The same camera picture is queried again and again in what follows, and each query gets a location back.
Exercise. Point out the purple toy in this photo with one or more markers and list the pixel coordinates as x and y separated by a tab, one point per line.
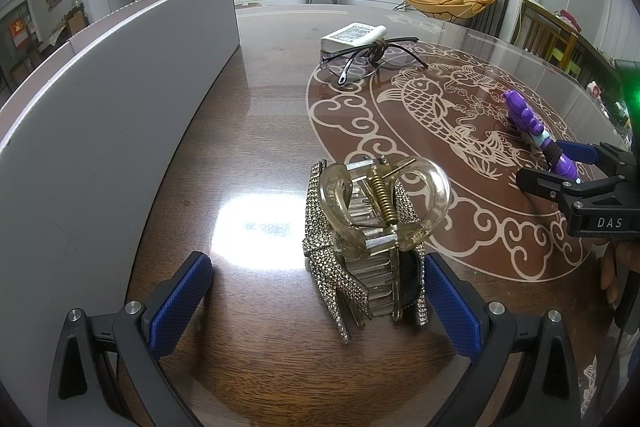
522	117

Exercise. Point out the black-framed glasses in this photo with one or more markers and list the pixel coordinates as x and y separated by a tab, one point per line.
380	48

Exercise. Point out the red wall calendar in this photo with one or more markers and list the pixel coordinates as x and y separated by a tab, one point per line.
17	33

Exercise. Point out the person's right hand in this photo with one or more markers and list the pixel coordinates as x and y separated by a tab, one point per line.
609	277

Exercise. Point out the wooden slatted chair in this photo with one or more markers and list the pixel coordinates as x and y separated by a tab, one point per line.
542	32

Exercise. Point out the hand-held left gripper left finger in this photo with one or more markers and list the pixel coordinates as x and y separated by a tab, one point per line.
180	302

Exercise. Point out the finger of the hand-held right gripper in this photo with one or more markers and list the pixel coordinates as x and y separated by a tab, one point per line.
547	187
582	152

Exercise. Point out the brown patterned wooden desktop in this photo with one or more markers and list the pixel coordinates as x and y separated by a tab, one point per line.
260	117

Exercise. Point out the small white box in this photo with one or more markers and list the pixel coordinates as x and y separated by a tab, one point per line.
350	35

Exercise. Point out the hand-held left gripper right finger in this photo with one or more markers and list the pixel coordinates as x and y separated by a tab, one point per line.
452	307

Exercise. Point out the large white cardboard box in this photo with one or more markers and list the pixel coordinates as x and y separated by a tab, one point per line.
100	132

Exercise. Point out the rhinestone hair claw clip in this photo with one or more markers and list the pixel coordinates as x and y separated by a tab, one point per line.
350	227

